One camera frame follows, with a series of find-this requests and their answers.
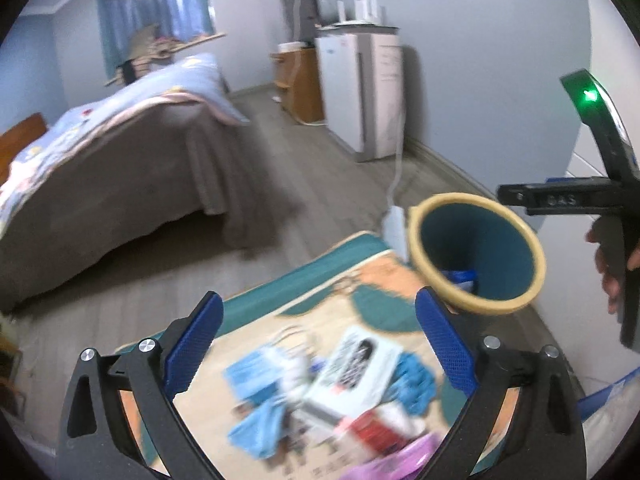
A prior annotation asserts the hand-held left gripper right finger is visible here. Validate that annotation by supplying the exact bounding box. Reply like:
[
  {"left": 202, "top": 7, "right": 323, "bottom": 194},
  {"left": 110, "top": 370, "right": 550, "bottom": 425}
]
[{"left": 415, "top": 287, "right": 587, "bottom": 480}]

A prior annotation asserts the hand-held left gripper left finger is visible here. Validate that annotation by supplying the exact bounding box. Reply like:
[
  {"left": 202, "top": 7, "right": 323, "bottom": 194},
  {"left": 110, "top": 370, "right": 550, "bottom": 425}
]
[{"left": 57, "top": 291, "right": 224, "bottom": 480}]

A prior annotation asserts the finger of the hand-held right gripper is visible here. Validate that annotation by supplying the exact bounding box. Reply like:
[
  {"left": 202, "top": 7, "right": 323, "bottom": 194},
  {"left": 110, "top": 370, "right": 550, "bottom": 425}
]
[{"left": 497, "top": 178, "right": 608, "bottom": 217}]

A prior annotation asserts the blue glove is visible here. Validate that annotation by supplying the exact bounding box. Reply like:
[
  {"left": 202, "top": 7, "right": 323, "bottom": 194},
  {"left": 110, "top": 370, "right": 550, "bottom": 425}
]
[{"left": 392, "top": 352, "right": 436, "bottom": 416}]

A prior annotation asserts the blue face mask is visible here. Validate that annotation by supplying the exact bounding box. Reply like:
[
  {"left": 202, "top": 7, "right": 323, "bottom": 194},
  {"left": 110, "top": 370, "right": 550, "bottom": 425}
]
[
  {"left": 222, "top": 347, "right": 301, "bottom": 406},
  {"left": 227, "top": 400, "right": 288, "bottom": 461}
]

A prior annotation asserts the teal bin with yellow rim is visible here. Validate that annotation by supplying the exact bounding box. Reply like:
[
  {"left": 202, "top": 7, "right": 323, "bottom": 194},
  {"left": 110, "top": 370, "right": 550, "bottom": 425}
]
[{"left": 407, "top": 192, "right": 547, "bottom": 317}]

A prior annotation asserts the white and green carton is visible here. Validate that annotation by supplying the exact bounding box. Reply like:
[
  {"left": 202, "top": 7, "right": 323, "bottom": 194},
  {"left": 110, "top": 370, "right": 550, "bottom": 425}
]
[{"left": 302, "top": 325, "right": 403, "bottom": 426}]

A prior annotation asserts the red and white packet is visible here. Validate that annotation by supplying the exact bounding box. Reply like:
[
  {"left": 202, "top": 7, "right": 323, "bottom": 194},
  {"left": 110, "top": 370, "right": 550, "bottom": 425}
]
[{"left": 335, "top": 405, "right": 426, "bottom": 461}]

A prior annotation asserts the pink wrapper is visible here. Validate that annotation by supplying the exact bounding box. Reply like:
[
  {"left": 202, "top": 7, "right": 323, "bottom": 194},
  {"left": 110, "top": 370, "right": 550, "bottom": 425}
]
[{"left": 340, "top": 432, "right": 446, "bottom": 480}]

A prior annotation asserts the person's right hand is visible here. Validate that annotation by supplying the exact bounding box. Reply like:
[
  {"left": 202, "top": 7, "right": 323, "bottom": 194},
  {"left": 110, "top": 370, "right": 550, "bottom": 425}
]
[{"left": 586, "top": 220, "right": 622, "bottom": 314}]

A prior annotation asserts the blue and white package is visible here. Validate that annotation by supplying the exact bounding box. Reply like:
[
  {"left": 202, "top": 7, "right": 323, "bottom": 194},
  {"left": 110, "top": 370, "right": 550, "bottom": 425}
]
[{"left": 442, "top": 270, "right": 478, "bottom": 293}]

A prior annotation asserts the patterned teal and beige mat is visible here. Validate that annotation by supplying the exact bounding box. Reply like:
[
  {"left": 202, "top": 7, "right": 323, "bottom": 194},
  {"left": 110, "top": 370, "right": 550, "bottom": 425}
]
[{"left": 115, "top": 232, "right": 586, "bottom": 480}]

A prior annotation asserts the white power strip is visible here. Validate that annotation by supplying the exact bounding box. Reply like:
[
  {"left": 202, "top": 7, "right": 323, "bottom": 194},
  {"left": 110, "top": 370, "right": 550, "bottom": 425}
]
[{"left": 382, "top": 205, "right": 410, "bottom": 256}]

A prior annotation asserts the bed with brown skirt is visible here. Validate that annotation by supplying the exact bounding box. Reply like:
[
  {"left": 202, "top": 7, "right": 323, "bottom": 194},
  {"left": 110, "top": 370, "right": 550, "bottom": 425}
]
[{"left": 0, "top": 52, "right": 251, "bottom": 311}]

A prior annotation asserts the blue and white cloth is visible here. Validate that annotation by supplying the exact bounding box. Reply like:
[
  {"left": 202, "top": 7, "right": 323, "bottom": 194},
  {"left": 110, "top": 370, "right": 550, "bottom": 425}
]
[{"left": 577, "top": 367, "right": 640, "bottom": 480}]

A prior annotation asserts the white air purifier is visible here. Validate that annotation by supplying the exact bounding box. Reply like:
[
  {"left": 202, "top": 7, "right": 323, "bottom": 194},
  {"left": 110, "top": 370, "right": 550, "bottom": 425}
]
[{"left": 315, "top": 25, "right": 403, "bottom": 161}]

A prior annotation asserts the blue printed quilt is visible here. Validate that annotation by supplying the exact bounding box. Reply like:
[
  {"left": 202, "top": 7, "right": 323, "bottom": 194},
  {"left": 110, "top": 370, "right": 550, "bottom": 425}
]
[{"left": 0, "top": 52, "right": 251, "bottom": 231}]

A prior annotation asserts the white router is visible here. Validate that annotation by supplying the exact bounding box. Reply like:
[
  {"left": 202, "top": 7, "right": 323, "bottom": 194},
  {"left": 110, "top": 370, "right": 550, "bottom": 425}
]
[{"left": 337, "top": 0, "right": 386, "bottom": 28}]

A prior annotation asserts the wooden cabinet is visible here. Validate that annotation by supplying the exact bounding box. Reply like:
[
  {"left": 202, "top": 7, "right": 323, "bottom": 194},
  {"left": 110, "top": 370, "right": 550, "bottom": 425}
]
[{"left": 270, "top": 42, "right": 328, "bottom": 123}]

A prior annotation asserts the wooden window sill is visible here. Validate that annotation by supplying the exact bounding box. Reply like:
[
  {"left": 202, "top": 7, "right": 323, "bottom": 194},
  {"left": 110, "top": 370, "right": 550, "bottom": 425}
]
[{"left": 102, "top": 32, "right": 227, "bottom": 86}]

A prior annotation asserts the cardboard piece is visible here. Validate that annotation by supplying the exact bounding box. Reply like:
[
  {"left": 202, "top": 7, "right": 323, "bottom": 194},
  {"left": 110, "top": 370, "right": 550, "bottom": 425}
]
[{"left": 127, "top": 25, "right": 176, "bottom": 61}]

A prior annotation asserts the flat screen television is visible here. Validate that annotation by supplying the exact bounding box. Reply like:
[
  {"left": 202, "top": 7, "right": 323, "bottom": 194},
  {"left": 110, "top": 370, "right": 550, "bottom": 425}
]
[{"left": 281, "top": 0, "right": 321, "bottom": 43}]

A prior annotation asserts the blue curtain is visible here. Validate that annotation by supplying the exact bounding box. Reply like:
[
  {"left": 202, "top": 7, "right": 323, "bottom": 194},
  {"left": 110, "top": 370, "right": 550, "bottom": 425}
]
[{"left": 96, "top": 0, "right": 217, "bottom": 73}]

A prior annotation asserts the white power cable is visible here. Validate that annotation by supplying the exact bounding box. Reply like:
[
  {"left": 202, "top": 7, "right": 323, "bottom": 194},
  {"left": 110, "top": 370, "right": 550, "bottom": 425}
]
[{"left": 385, "top": 45, "right": 407, "bottom": 211}]

